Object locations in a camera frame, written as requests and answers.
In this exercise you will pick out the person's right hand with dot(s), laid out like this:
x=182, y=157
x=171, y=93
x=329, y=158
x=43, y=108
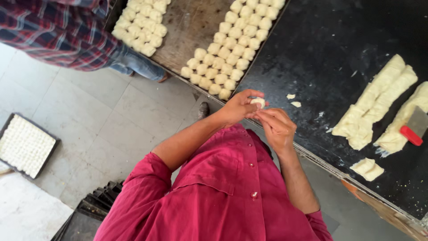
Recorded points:
x=279, y=130

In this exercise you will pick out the person's left hand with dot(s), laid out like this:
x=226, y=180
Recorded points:
x=237, y=108

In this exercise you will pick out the person's right fingers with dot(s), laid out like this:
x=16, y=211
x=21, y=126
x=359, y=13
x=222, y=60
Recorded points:
x=267, y=115

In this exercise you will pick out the single dough ball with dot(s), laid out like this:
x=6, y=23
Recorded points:
x=258, y=102

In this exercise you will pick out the small dough scrap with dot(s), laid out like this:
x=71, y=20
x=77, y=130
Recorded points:
x=291, y=96
x=296, y=104

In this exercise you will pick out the dark shoe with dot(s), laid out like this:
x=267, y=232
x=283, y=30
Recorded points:
x=203, y=110

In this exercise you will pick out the large group of dough balls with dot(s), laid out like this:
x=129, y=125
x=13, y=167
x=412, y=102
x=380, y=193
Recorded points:
x=234, y=47

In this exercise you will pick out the person's red shirt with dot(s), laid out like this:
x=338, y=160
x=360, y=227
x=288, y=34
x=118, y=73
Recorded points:
x=220, y=194

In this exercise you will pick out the long layered dough strip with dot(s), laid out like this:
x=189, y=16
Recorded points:
x=401, y=124
x=367, y=97
x=384, y=107

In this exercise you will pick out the large metal baking tray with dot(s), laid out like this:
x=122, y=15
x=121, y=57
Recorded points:
x=190, y=36

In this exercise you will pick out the cut dough chunk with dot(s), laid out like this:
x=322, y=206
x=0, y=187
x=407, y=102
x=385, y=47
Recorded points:
x=367, y=169

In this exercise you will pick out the small group of dough balls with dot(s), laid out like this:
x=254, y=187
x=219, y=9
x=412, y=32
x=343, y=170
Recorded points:
x=140, y=25

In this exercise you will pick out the stack of empty black trays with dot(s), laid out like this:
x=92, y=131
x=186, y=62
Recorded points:
x=92, y=209

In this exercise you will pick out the black tray of dough pieces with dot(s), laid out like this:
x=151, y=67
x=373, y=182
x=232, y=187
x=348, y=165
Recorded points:
x=26, y=145

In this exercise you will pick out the white stone slab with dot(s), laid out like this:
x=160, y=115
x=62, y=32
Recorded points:
x=28, y=209

